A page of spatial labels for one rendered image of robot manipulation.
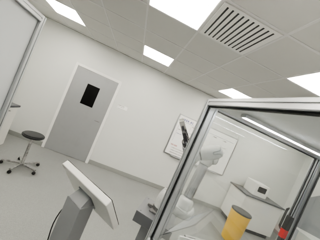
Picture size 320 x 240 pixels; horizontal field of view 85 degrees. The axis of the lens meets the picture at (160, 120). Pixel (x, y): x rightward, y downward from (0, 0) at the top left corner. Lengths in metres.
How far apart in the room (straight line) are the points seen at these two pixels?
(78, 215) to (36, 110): 3.88
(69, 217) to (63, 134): 3.47
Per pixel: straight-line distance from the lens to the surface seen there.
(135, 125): 4.47
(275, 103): 0.69
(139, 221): 1.93
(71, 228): 1.46
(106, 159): 4.70
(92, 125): 4.55
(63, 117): 4.73
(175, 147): 4.66
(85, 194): 1.42
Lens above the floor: 1.78
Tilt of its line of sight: 1 degrees down
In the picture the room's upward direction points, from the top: 24 degrees clockwise
